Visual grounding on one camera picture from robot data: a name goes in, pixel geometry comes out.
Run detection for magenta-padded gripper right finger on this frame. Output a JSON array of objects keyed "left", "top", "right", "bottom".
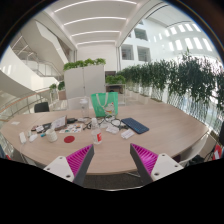
[{"left": 129, "top": 143, "right": 185, "bottom": 186}]

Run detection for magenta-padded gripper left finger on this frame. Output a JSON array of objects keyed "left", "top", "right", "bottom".
[{"left": 43, "top": 143, "right": 95, "bottom": 187}]

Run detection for clear red-labelled water bottle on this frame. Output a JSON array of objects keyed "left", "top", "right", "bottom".
[{"left": 90, "top": 117, "right": 103, "bottom": 145}]

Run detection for flat round red coaster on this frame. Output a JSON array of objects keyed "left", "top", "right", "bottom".
[{"left": 63, "top": 135, "right": 76, "bottom": 144}]

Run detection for white grid-patterned cup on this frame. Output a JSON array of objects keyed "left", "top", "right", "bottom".
[{"left": 45, "top": 128, "right": 59, "bottom": 144}]

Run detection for white computer mouse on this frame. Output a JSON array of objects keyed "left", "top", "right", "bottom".
[{"left": 28, "top": 133, "right": 39, "bottom": 143}]

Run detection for colourful sticker sheet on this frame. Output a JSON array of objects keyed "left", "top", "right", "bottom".
[{"left": 59, "top": 123, "right": 84, "bottom": 134}]

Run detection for black tablet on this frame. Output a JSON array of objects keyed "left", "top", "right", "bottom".
[{"left": 34, "top": 122, "right": 53, "bottom": 133}]

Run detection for open paper booklet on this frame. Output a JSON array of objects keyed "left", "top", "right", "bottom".
[{"left": 49, "top": 115, "right": 68, "bottom": 132}]

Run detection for white power strip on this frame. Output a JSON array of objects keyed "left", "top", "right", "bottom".
[{"left": 18, "top": 131, "right": 27, "bottom": 145}]

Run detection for white paper packet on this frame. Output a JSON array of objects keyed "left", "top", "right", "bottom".
[
  {"left": 120, "top": 129, "right": 136, "bottom": 140},
  {"left": 105, "top": 124, "right": 120, "bottom": 135}
]

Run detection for black office chair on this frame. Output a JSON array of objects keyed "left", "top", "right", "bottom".
[{"left": 33, "top": 101, "right": 50, "bottom": 114}]

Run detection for clear white-lidded shaker bottle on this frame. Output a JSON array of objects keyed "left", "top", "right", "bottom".
[{"left": 79, "top": 96, "right": 91, "bottom": 120}]

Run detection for white chair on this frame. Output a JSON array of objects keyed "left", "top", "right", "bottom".
[{"left": 66, "top": 96, "right": 94, "bottom": 111}]

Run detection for green cat-print tote bag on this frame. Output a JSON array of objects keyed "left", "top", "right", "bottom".
[{"left": 90, "top": 91, "right": 119, "bottom": 118}]

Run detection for wood-topped glass railing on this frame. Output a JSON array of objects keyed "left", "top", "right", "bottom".
[{"left": 0, "top": 87, "right": 53, "bottom": 118}]

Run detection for small potted green plants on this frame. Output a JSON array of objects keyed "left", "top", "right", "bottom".
[{"left": 49, "top": 80, "right": 66, "bottom": 101}]

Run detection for tall green plant hedge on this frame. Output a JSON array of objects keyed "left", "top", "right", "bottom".
[{"left": 116, "top": 49, "right": 224, "bottom": 124}]

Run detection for white storage cabinet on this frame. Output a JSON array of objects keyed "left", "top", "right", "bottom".
[{"left": 63, "top": 64, "right": 107, "bottom": 100}]

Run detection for green leafy cabinet plants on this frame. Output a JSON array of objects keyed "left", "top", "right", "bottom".
[{"left": 63, "top": 57, "right": 107, "bottom": 71}]

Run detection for ceiling light strips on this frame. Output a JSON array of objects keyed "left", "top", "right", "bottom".
[{"left": 53, "top": 0, "right": 138, "bottom": 46}]

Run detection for tangled black cables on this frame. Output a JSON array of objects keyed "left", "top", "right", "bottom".
[{"left": 83, "top": 114, "right": 129, "bottom": 131}]

